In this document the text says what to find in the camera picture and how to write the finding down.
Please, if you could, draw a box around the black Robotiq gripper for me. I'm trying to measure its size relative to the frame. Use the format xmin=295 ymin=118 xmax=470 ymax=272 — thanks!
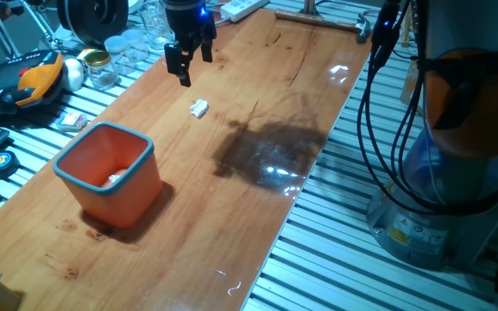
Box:
xmin=161 ymin=0 xmax=217 ymax=87

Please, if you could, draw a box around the white tissue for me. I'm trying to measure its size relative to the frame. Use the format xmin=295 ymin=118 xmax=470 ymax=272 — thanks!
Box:
xmin=189 ymin=98 xmax=210 ymax=119

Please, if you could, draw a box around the orange trash can blue rim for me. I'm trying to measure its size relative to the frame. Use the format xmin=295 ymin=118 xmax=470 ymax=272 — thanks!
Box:
xmin=52 ymin=121 xmax=164 ymax=229

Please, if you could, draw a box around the clear drinking glass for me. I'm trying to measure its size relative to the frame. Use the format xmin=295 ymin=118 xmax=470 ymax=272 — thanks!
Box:
xmin=142 ymin=2 xmax=173 ymax=53

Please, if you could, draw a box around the clear plastic jar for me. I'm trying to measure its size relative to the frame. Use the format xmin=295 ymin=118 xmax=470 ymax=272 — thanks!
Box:
xmin=121 ymin=28 xmax=150 ymax=66

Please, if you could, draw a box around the white power strip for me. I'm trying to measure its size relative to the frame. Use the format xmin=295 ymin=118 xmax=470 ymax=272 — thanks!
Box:
xmin=219 ymin=0 xmax=270 ymax=22

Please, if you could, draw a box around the clear jar white lid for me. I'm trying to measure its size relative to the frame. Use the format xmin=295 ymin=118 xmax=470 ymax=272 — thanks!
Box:
xmin=104 ymin=35 xmax=129 ymax=66

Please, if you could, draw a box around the glass jar gold lid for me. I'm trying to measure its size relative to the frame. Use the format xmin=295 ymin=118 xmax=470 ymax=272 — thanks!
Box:
xmin=84 ymin=49 xmax=120 ymax=91

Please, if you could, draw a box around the black filament spool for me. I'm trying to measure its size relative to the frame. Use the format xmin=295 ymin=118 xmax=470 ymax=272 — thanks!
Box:
xmin=56 ymin=0 xmax=129 ymax=48

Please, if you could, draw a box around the white egg-shaped object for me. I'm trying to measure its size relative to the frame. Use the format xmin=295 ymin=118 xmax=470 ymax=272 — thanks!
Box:
xmin=61 ymin=57 xmax=85 ymax=92

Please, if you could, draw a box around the small clear wrapped packet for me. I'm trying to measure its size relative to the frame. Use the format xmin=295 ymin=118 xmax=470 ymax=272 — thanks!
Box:
xmin=54 ymin=111 xmax=89 ymax=133

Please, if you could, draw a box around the black orange teach pendant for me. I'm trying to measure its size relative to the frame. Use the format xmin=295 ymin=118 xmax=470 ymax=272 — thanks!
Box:
xmin=0 ymin=49 xmax=66 ymax=117

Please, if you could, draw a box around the orange wooden board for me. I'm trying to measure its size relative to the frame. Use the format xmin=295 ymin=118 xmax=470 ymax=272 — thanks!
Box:
xmin=0 ymin=8 xmax=373 ymax=311

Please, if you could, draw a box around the black round tape measure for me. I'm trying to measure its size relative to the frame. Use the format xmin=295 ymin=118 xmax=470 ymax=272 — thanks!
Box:
xmin=0 ymin=149 xmax=20 ymax=180

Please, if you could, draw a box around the wooden handle claw hammer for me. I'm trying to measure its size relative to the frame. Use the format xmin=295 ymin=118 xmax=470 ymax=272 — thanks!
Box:
xmin=274 ymin=8 xmax=373 ymax=44

